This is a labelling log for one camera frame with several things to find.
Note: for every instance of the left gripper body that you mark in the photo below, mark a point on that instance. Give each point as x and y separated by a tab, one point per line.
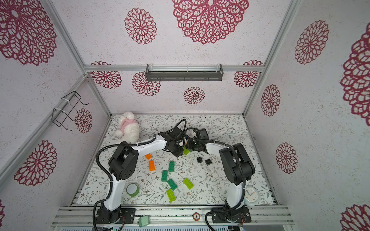
177	150

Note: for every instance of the black wire basket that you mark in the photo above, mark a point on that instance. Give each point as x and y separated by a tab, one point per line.
60	115

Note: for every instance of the round orange sticker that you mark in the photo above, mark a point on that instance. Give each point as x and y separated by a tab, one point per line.
196	216

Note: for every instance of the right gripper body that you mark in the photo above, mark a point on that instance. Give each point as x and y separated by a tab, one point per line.
193	145

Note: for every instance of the white round clock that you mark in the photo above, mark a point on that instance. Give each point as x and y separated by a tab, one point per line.
252	196

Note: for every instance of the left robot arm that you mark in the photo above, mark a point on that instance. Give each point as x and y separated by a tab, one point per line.
123	163

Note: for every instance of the orange lego brick near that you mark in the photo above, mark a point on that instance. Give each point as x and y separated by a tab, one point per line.
151	165

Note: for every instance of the lime lego brick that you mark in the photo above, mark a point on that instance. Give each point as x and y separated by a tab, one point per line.
171	195
188	183
186	151

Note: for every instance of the lime lego brick bottom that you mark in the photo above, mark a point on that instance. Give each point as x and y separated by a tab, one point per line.
171	195

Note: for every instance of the white plush bunny pink shirt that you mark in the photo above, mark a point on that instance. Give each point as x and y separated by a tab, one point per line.
129	129

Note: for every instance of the green connector block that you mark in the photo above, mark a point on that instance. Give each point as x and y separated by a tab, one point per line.
143	221

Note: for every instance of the green tape roll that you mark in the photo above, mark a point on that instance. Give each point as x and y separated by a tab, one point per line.
133	189

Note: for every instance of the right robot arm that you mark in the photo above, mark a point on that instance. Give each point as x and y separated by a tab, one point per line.
238	169

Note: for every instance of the dark green lego brick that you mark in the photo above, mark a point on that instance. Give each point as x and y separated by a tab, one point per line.
171	166
164	176
172	184

